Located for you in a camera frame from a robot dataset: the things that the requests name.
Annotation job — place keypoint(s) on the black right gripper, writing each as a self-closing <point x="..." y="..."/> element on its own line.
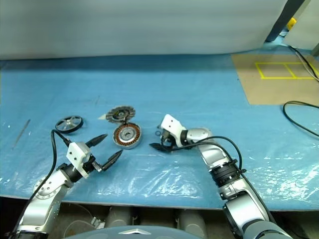
<point x="167" y="138"/>

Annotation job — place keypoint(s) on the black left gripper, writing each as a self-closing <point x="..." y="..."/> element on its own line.
<point x="91" y="163"/>

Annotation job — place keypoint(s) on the silver motor housing copper windings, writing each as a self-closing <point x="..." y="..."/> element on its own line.
<point x="127" y="136"/>

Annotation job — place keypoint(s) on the grey ribbed motor lid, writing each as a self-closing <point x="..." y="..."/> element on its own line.
<point x="120" y="114"/>

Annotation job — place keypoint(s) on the black spoked rotor wheel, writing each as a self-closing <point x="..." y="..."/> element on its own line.
<point x="69" y="124"/>

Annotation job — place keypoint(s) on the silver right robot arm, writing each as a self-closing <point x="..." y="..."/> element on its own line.
<point x="239" y="196"/>

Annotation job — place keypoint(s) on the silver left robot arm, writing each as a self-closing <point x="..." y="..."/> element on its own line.
<point x="47" y="191"/>

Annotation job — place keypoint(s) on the blue plastic table cover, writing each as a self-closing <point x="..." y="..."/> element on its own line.
<point x="154" y="84"/>

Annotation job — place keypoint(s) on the grey rounded cylinder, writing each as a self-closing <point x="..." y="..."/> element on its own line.
<point x="192" y="222"/>
<point x="118" y="216"/>

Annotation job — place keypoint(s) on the small white connector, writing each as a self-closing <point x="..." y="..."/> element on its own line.
<point x="97" y="222"/>

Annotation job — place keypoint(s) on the thin grey metal rod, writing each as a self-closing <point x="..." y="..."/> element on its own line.
<point x="22" y="134"/>

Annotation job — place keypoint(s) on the grey robot torso shell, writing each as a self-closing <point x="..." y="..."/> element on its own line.
<point x="139" y="232"/>

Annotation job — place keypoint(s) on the white foam backdrop panel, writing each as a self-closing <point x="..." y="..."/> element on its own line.
<point x="139" y="25"/>

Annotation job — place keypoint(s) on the yellow tape rectangle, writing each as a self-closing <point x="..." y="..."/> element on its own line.
<point x="260" y="72"/>

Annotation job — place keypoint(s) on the brown cardboard sheet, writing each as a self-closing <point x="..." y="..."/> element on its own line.
<point x="271" y="89"/>

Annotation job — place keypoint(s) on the yellow plastic object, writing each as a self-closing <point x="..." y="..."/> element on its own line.
<point x="291" y="23"/>

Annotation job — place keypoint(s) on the white box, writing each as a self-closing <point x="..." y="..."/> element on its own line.
<point x="302" y="35"/>

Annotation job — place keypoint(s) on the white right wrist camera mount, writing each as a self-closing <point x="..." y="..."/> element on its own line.
<point x="173" y="124"/>

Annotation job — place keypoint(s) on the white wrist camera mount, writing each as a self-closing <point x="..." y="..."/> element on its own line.
<point x="77" y="155"/>
<point x="173" y="124"/>

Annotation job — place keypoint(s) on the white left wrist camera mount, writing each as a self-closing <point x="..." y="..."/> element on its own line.
<point x="77" y="155"/>

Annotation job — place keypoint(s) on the grey-blue upright post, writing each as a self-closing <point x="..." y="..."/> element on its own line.
<point x="275" y="27"/>

